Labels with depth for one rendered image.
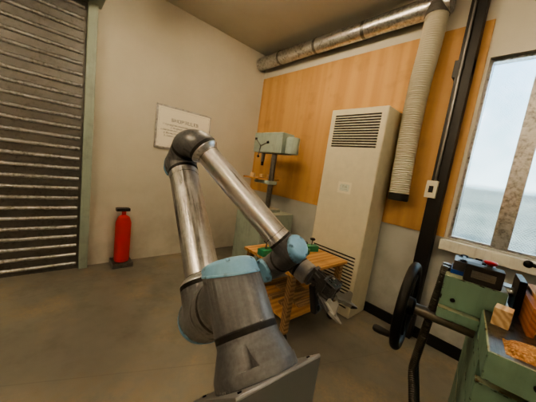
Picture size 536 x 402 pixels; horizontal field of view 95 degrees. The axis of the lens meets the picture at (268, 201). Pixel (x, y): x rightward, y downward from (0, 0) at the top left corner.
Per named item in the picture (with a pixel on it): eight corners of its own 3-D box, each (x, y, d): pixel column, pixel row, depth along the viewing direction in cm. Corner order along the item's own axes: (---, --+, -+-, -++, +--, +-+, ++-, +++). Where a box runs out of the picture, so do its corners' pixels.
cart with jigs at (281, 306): (289, 289, 253) (299, 229, 245) (336, 319, 210) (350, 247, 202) (236, 305, 210) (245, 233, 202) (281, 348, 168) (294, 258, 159)
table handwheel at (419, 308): (409, 285, 99) (411, 242, 81) (472, 309, 86) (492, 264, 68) (385, 356, 85) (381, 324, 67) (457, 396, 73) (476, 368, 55)
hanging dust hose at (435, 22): (389, 198, 215) (425, 25, 196) (411, 202, 202) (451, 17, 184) (381, 198, 203) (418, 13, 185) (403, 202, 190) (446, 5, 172)
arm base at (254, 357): (249, 390, 43) (234, 329, 47) (199, 400, 54) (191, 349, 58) (313, 354, 56) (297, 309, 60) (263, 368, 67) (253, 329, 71)
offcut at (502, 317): (492, 318, 61) (497, 302, 61) (510, 325, 59) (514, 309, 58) (490, 323, 59) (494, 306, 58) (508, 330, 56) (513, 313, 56)
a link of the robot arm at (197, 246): (200, 344, 61) (166, 132, 96) (178, 354, 72) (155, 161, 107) (251, 327, 70) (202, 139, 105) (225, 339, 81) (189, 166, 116)
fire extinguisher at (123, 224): (128, 259, 268) (132, 206, 261) (132, 266, 255) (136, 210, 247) (108, 262, 256) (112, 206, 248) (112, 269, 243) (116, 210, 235)
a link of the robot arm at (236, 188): (199, 112, 95) (316, 247, 88) (189, 135, 103) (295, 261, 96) (175, 115, 86) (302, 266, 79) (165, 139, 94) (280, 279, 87)
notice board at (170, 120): (206, 155, 307) (210, 117, 301) (207, 155, 306) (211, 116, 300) (153, 146, 264) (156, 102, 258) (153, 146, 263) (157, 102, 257)
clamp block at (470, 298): (442, 289, 83) (448, 263, 82) (495, 307, 75) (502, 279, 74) (437, 304, 72) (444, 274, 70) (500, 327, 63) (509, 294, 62)
